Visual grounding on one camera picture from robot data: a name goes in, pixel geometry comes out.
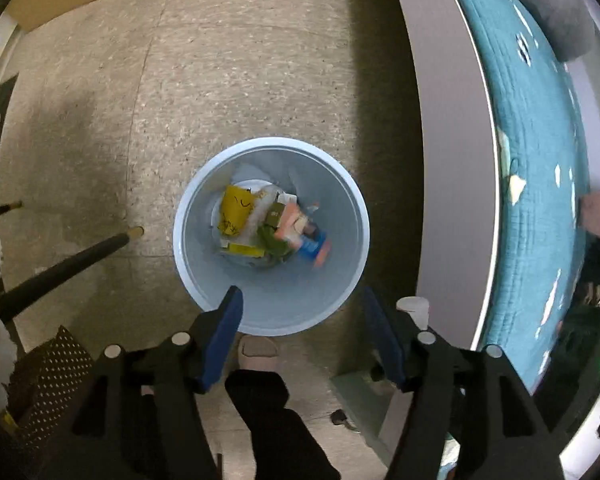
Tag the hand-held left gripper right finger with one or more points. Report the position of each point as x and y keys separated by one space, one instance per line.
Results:
x=385 y=340

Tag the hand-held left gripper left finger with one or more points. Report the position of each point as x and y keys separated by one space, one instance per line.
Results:
x=220 y=340

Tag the white box with red dot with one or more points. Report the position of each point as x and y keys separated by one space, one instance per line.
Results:
x=245 y=249

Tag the green packet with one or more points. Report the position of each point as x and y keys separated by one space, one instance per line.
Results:
x=275 y=245

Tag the orange and blue snack packet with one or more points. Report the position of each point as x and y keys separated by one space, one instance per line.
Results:
x=310 y=245

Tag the yellow wrapper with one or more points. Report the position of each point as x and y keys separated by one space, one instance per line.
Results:
x=237 y=207

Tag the blue plastic bin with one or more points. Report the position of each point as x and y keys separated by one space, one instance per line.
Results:
x=320 y=185

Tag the person's black trouser leg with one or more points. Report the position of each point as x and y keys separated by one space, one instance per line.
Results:
x=280 y=435

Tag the white paper sheet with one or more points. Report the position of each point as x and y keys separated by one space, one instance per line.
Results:
x=252 y=182

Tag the dark dotted cloth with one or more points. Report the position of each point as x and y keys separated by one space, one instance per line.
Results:
x=50 y=380

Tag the teal bunk bed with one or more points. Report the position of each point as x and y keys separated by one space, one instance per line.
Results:
x=455 y=160

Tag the teal patterned bed sheet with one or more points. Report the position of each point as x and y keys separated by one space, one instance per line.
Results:
x=530 y=160

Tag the grey quilt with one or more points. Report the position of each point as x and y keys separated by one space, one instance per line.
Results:
x=555 y=5

